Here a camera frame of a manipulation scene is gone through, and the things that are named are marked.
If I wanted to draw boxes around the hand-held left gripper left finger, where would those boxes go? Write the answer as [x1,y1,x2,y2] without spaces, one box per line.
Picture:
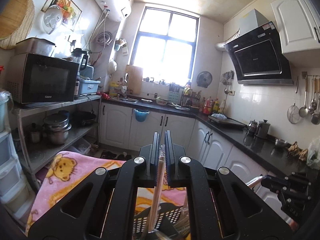
[27,131,160,240]

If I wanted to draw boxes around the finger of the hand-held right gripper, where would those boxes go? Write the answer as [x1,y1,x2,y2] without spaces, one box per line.
[261,181,312,220]
[261,172,312,188]

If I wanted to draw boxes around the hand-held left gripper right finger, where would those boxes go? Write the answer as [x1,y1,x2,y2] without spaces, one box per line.
[164,130,293,240]

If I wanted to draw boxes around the chopstick pair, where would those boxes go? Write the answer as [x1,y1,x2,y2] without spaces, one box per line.
[246,176,265,188]
[147,154,166,234]

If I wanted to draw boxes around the dark grey plastic utensil basket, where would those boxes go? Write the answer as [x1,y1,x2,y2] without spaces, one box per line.
[134,201,190,240]

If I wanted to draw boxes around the ginger roots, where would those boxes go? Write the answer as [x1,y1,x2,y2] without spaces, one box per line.
[287,141,308,162]

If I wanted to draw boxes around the translucent plastic bag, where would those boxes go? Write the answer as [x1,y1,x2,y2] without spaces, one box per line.
[306,137,320,170]

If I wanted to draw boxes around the white lower kitchen cabinets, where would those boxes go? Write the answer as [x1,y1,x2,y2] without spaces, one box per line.
[99,100,275,195]

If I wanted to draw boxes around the dark shoes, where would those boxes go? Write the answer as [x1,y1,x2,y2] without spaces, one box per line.
[100,150,133,161]

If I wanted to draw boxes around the black kitchen countertop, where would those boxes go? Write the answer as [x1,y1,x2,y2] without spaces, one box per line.
[100,96,320,188]

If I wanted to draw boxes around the blue hanging waste bin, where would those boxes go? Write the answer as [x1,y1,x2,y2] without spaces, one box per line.
[132,108,150,123]

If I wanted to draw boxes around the steel mesh strainer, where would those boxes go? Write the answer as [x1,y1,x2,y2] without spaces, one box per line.
[287,77,301,124]

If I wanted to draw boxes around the small steel kettle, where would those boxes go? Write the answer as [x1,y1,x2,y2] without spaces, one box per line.
[247,120,258,135]

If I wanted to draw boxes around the black spice rack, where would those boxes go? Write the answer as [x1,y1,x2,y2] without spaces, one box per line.
[181,90,200,107]

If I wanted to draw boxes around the steel ladle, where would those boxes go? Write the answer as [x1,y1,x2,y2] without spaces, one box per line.
[299,79,309,118]

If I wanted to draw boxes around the steel sink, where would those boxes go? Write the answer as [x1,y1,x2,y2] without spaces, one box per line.
[110,96,139,105]

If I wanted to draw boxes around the green knife block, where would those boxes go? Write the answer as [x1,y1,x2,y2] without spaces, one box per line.
[168,82,181,100]

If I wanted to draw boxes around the cluster of condiment bottles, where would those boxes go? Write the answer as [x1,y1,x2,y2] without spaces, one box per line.
[199,96,227,115]

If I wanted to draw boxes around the black induction cooker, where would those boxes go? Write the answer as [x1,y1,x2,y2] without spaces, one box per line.
[208,116,247,129]

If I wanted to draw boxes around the clear plastic box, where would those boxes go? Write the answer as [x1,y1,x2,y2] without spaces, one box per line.
[69,139,92,155]

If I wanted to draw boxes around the black wok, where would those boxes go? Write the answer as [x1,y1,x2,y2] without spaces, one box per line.
[72,111,97,127]

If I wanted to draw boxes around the wooden cutting board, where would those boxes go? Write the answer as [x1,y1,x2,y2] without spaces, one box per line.
[124,64,143,95]

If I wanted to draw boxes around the pink printed bear blanket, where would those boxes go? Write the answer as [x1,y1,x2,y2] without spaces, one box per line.
[25,151,190,240]

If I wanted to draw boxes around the blue plastic bin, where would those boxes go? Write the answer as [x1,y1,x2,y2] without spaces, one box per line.
[79,79,101,97]

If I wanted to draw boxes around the small hanging kitchen tools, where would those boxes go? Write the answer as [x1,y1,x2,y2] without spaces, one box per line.
[220,70,235,94]

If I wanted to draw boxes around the stacked steel pots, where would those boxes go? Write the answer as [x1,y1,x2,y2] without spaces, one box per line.
[43,113,72,145]

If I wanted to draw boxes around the steel shelf rack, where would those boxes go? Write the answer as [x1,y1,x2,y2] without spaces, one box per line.
[12,94,102,180]

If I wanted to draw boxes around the kitchen window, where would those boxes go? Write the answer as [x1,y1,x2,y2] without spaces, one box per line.
[129,3,200,82]

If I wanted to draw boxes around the small steel pot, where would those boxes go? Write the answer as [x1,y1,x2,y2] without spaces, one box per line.
[29,123,42,143]

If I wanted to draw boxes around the black range hood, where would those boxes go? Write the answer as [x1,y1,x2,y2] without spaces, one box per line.
[223,8,294,85]

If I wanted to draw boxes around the black blender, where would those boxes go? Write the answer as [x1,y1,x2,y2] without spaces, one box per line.
[71,48,90,77]

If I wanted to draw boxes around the black microwave oven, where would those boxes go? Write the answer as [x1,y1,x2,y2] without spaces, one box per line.
[5,52,80,105]

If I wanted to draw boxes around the green blue plastic drawer tower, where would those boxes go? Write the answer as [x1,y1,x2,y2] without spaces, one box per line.
[0,90,30,213]

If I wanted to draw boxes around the white upper cabinet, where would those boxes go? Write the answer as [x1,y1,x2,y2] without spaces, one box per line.
[270,0,320,55]

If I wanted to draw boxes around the grey rectangular container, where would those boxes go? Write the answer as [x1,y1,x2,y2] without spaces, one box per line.
[15,37,57,57]

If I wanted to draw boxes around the glass pot lid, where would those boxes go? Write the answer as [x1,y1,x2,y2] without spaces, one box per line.
[41,4,64,35]

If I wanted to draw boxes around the round wooden boards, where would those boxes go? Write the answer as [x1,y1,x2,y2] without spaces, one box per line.
[0,0,35,50]

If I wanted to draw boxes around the round bamboo board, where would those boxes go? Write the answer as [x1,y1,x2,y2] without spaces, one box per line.
[0,0,28,40]

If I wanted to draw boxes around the round wall fan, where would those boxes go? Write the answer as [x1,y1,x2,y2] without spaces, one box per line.
[196,71,213,88]

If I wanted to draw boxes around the wall mounted holder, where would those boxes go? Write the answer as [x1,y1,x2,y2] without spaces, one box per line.
[114,38,129,55]

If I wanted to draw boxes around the silver exhaust duct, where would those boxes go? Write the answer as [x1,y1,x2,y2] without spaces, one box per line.
[214,29,242,53]

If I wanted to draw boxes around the coiled grey hose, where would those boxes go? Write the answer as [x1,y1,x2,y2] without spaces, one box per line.
[96,31,113,47]

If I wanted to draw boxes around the fruit wall poster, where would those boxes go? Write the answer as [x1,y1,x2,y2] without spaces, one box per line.
[40,0,82,32]

